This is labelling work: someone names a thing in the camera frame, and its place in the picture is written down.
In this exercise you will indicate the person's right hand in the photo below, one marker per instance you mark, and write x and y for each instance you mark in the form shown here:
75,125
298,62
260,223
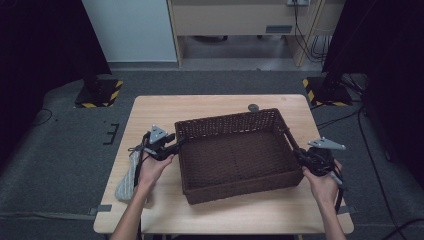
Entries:
325,188

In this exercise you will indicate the grey desk label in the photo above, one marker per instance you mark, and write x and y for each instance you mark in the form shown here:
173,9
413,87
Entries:
279,29

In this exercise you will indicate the white partition panel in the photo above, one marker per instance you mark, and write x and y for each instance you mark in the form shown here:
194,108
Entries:
130,30

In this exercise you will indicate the grey striped cloth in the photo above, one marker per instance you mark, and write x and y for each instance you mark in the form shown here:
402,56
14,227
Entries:
128,180

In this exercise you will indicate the black curtain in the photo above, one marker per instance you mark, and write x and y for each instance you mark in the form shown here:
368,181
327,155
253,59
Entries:
386,43
40,43

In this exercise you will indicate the black yellow striped stand base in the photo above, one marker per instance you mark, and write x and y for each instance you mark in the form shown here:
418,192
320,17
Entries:
100,95
328,93

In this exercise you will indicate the grey tape strip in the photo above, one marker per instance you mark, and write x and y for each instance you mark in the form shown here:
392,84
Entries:
346,210
100,209

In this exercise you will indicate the brown woven basket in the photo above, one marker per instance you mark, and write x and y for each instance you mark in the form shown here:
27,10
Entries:
238,160

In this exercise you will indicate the person's left hand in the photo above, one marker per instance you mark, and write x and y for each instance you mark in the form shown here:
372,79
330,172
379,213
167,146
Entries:
153,171

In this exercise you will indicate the small grey round disc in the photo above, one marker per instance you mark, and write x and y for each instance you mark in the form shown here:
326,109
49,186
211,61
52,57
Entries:
253,107

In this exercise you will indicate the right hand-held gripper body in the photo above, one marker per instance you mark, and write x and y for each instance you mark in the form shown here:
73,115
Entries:
320,160

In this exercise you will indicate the white power strip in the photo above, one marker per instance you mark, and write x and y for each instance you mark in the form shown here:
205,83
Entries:
297,2

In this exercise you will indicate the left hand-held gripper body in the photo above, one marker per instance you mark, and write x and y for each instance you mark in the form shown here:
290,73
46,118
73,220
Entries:
157,134

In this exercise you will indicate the beige wooden desk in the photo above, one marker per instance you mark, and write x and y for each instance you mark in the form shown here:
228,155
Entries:
233,18

